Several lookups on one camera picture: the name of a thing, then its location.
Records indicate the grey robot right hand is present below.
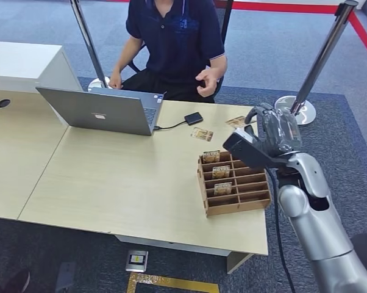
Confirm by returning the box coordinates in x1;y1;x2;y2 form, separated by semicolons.
243;102;303;159

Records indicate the person's right hand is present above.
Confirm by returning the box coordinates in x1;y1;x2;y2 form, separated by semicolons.
108;71;124;90

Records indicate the person's left hand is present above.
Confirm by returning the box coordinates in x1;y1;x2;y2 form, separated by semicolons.
195;68;218;98

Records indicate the beige printed card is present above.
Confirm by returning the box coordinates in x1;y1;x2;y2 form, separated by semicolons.
201;150;222;164
225;115;257;129
213;182;233;197
212;165;231;179
191;126;215;143

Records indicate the person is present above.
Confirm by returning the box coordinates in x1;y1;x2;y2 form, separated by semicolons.
108;0;228;104

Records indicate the wooden card holder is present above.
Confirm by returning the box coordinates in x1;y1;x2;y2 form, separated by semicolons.
197;150;272;219

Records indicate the grey laptop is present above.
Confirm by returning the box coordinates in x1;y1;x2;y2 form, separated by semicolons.
35;85;165;137

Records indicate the black external drive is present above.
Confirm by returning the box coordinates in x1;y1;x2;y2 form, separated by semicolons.
184;112;203;126

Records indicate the black office chair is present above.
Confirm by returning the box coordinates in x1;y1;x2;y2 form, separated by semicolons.
128;0;234;99

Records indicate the red barrier belt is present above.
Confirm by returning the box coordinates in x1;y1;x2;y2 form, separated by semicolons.
214;0;340;15
349;11;367;67

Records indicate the white cabinet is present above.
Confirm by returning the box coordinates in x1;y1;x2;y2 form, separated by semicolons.
0;40;84;95

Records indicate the silver floor socket box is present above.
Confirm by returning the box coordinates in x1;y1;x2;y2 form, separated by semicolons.
125;250;148;273

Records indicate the yellow floor tape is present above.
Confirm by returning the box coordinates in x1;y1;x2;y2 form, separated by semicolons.
127;272;221;293

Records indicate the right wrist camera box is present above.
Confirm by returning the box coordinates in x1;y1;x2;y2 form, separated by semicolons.
222;128;291;171

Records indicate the chrome stanchion post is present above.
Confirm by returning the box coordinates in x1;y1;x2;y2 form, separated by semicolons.
274;0;360;126
69;0;112;92

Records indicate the black drive cable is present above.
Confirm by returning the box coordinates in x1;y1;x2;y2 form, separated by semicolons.
154;120;188;131

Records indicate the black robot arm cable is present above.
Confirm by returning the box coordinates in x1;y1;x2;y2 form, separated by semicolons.
264;165;297;293

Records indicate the white desk frame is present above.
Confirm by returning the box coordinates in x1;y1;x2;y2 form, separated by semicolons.
115;234;254;275

